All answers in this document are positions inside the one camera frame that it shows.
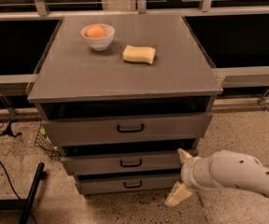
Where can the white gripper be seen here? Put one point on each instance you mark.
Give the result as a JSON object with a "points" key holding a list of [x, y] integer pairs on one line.
{"points": [[187, 171]]}

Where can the grey drawer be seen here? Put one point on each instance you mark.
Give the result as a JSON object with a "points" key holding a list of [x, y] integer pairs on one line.
{"points": [[121, 163], [127, 183], [129, 129]]}

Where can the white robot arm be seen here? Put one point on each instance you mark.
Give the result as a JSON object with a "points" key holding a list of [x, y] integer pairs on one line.
{"points": [[223, 169]]}

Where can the grey bottom drawer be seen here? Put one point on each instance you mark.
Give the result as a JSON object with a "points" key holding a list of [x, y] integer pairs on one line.
{"points": [[127, 183]]}

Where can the grey drawer cabinet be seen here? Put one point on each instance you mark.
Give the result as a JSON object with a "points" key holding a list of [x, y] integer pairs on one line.
{"points": [[77, 82]]}

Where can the grey top drawer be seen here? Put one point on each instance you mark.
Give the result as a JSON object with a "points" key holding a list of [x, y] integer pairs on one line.
{"points": [[129, 129]]}

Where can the yellow sponge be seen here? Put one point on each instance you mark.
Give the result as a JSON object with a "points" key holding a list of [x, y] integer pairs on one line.
{"points": [[134, 54]]}

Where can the white ceramic bowl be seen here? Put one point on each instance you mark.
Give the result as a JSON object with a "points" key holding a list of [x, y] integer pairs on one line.
{"points": [[99, 44]]}

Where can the orange fruit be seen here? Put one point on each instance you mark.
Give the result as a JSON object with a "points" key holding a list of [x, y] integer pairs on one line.
{"points": [[96, 31]]}

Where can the black metal stand leg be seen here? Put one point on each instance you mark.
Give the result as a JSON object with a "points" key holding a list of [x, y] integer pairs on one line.
{"points": [[25, 205]]}

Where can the metal window railing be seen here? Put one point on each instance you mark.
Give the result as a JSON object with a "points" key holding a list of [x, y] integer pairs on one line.
{"points": [[134, 8]]}

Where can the wire mesh basket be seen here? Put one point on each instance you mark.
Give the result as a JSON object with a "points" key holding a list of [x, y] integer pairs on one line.
{"points": [[43, 142]]}

